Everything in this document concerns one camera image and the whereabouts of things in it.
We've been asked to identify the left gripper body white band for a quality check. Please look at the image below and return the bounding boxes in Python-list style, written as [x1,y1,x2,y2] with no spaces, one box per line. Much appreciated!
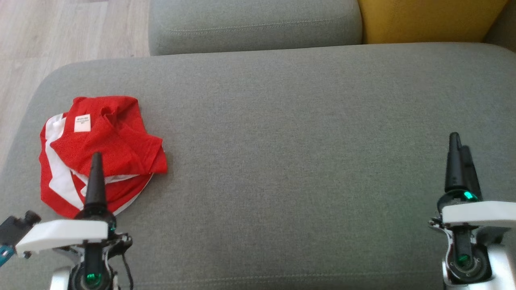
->
[15,203,133,290]

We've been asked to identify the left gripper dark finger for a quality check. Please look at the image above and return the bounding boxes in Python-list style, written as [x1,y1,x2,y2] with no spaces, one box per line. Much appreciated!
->
[85,152,108,215]

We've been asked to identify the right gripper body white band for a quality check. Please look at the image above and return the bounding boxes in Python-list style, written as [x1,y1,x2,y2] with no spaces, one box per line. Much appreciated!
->
[429,189,516,286]

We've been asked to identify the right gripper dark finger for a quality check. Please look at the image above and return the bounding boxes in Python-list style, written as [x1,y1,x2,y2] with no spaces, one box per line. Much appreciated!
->
[461,146,483,201]
[445,132,464,193]

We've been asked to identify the red shorts with white stripe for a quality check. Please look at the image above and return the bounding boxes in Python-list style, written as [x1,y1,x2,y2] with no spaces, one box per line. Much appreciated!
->
[39,113,154,220]

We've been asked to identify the red jersey with number print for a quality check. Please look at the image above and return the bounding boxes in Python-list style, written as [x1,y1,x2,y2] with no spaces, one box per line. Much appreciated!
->
[49,96,168,180]

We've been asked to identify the yellow sofa backrest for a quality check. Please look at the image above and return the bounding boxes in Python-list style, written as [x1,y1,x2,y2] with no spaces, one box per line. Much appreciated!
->
[357,0,510,44]

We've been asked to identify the large grey sofa seat cushion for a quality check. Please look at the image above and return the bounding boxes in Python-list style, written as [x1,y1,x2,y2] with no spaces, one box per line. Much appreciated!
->
[0,42,516,290]

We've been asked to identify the medium grey sofa seat cushion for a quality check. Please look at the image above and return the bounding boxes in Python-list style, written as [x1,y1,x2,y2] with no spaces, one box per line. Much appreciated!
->
[148,0,363,56]

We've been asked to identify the teal left camera connector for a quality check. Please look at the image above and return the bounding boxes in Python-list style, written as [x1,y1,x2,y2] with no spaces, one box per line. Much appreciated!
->
[0,245,17,267]

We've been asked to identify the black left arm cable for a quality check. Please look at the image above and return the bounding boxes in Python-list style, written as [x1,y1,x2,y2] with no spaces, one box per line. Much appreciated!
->
[119,246,135,290]

